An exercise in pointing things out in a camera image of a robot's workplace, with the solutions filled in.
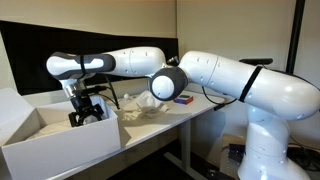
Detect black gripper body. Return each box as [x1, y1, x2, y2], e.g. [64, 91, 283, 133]
[70, 93, 101, 117]

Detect white cardboard box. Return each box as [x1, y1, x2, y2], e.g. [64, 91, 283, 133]
[0, 87, 122, 180]

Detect flat folded white cloth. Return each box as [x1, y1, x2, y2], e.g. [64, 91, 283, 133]
[123, 101, 170, 119]

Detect small red blue box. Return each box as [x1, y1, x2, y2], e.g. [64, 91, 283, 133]
[173, 94, 194, 106]

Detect black box on floor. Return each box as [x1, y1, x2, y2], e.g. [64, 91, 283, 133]
[228, 143, 248, 164]

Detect small white plastic object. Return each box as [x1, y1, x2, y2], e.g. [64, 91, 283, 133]
[116, 93, 133, 109]

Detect black wide monitor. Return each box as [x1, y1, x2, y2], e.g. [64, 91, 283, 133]
[0, 19, 179, 97]

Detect white desk leg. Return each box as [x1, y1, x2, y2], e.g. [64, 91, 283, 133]
[164, 119, 208, 180]

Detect black desk control panel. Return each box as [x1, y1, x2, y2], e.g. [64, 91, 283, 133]
[213, 102, 226, 112]

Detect black vertical pole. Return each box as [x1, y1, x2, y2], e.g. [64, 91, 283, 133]
[285, 0, 306, 75]

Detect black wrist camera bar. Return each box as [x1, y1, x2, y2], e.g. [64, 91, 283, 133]
[83, 85, 109, 95]

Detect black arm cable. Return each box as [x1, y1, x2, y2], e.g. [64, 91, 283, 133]
[96, 65, 320, 111]

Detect black floor cables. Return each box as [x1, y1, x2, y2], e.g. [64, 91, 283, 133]
[288, 143, 320, 176]

